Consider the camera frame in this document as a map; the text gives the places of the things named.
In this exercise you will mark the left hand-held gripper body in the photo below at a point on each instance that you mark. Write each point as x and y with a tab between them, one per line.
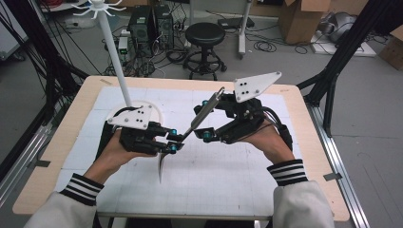
133	118

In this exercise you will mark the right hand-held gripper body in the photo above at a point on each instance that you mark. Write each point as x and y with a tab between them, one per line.
250	107

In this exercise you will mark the stainless steel ladle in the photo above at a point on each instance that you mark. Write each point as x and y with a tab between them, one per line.
202	114

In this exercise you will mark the white utensil rack with hooks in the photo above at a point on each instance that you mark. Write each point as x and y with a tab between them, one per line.
115	57

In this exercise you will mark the person's right hand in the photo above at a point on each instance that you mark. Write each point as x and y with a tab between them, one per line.
272	145

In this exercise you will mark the person's left hand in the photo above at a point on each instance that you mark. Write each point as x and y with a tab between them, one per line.
111	158

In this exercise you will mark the white grid mat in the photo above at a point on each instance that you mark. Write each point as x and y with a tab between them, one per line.
206	183

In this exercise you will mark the black round stool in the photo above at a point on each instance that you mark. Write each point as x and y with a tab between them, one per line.
205	38

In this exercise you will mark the small white electronic box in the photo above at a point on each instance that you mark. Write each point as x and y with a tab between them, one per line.
123	47

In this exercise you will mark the white metal stand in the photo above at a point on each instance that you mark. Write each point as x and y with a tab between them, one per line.
242	31

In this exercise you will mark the black flat device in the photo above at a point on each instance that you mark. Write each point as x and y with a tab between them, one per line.
234	22

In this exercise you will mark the black computer tower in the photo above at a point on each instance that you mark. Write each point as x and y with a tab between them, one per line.
141	28
164	27

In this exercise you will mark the cardboard box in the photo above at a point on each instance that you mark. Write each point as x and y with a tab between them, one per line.
297	22
393	50

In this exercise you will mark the grey tape piece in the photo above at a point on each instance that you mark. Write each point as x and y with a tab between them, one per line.
332	176
42	163

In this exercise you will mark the white flat board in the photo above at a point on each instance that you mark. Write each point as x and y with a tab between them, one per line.
348	50

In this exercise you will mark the grey rounded appliance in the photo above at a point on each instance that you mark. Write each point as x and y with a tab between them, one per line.
340	27

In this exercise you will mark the black metal frame strut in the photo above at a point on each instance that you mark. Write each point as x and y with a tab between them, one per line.
339	53
47	57

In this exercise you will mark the aluminium rail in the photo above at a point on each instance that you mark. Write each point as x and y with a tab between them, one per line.
19	164
351	196

